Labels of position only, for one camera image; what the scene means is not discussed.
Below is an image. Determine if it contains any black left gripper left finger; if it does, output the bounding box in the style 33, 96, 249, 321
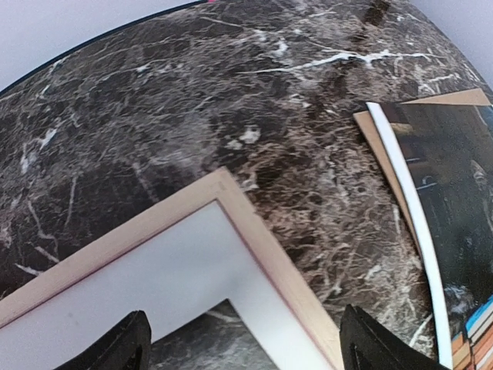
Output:
55, 311, 151, 370

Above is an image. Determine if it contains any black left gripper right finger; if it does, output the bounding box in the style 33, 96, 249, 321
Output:
340, 304, 445, 370

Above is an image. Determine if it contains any white photo mat board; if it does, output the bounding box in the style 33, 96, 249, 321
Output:
1, 203, 329, 369

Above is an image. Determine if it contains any clear acrylic sheet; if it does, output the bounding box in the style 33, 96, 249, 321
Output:
149, 300, 276, 370

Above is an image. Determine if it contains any pink wooden picture frame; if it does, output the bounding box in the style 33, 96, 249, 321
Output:
1, 169, 343, 369

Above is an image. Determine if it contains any cat and books photo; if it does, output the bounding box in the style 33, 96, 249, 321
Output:
367, 103, 492, 369

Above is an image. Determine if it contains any brown cardboard backing board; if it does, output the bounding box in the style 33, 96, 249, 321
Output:
353, 88, 491, 256

